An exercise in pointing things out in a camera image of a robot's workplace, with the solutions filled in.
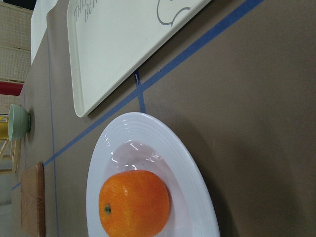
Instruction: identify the brown wooden tray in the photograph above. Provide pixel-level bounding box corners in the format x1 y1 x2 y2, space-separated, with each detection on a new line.
21 162 45 237

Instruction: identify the yellow cup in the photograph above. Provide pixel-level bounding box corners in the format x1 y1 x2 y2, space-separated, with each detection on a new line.
0 116 9 139

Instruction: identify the orange fruit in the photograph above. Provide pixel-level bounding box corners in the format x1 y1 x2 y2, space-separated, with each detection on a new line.
98 170 170 237

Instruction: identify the light green bowl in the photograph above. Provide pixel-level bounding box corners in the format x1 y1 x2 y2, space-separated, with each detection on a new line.
8 104 31 141

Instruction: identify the wooden cup rack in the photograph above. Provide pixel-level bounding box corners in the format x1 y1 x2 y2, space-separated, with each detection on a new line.
0 139 21 175

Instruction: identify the white round plate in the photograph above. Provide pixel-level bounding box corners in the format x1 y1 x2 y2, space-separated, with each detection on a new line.
86 112 220 237

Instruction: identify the cream bear tray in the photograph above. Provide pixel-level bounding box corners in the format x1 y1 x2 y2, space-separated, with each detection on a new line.
67 0 207 118

